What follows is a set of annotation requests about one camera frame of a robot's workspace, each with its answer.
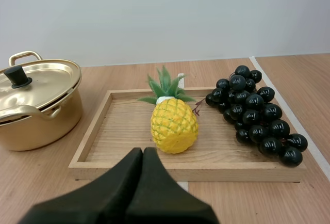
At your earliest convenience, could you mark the gold lid with black knob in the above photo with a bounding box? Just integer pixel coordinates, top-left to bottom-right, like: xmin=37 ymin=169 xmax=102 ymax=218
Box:
xmin=0 ymin=59 xmax=83 ymax=120

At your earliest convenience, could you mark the gold pot with two handles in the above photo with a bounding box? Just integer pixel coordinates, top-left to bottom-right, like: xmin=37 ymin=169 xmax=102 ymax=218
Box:
xmin=0 ymin=51 xmax=85 ymax=152

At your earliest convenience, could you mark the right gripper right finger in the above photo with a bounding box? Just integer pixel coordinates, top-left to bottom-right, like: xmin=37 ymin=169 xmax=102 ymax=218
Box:
xmin=125 ymin=147 xmax=220 ymax=224

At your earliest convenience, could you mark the shallow wooden tray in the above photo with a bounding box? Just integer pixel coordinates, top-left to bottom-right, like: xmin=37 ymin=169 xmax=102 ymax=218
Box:
xmin=68 ymin=87 xmax=307 ymax=183

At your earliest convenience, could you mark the bunch of dark toy grapes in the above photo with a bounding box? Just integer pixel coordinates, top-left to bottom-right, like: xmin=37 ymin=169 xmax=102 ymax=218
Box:
xmin=192 ymin=65 xmax=309 ymax=168

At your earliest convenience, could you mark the yellow toy pineapple green crown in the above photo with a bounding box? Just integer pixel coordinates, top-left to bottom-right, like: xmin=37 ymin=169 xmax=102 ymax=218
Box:
xmin=137 ymin=65 xmax=200 ymax=155

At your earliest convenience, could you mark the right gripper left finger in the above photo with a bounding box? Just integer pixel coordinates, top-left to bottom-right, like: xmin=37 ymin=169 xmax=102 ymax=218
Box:
xmin=17 ymin=147 xmax=143 ymax=224

